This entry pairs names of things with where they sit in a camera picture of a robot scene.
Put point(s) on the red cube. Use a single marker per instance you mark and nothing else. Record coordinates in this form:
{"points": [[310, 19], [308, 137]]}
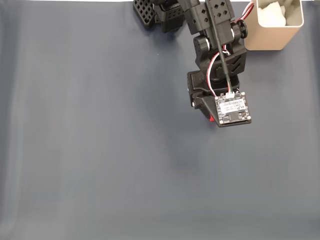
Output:
{"points": [[211, 118]]}

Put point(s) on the beige rounded box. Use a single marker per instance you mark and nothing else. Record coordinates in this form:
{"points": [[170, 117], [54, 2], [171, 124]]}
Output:
{"points": [[267, 37]]}

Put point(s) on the white foam padding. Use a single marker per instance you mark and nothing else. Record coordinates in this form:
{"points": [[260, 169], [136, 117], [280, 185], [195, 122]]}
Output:
{"points": [[271, 16]]}

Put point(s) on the blue-grey table mat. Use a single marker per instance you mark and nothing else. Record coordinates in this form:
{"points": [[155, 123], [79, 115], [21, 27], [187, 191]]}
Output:
{"points": [[100, 137]]}

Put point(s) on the black camera circuit board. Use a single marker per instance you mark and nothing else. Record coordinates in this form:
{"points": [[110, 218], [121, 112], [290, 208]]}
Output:
{"points": [[233, 110]]}

